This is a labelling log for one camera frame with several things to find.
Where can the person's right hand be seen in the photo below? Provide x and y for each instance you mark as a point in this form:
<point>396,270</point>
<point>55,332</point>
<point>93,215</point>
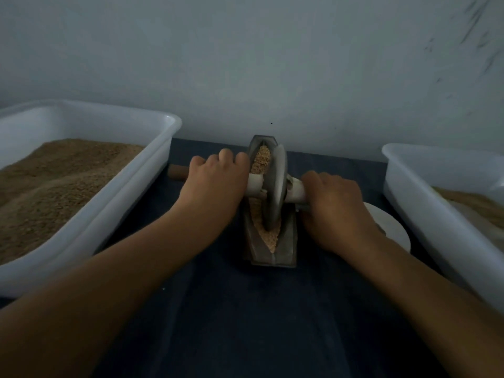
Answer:
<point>340,215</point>

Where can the person's left hand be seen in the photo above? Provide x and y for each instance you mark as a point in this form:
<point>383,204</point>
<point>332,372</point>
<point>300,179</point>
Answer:
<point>211,189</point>

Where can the boat-shaped metal grinding trough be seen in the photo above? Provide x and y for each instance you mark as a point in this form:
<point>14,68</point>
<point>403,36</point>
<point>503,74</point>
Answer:
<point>272,256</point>

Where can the large brown grain heap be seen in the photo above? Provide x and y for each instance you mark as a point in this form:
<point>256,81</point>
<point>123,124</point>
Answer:
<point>47,193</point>
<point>472,200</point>

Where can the person's right forearm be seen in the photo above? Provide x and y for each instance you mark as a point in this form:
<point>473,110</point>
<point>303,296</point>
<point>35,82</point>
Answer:
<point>433,311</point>

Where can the person's left forearm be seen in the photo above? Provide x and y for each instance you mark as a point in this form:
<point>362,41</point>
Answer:
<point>83,307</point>

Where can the white round plate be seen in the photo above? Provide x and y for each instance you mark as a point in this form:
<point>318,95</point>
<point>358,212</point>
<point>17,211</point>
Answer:
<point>391,226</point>

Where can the white plastic tub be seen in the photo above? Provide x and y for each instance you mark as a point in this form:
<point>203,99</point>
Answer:
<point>441,236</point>
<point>130,193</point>

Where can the dark blue table cloth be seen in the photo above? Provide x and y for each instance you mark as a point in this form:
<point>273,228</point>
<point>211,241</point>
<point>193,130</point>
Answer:
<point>252,334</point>

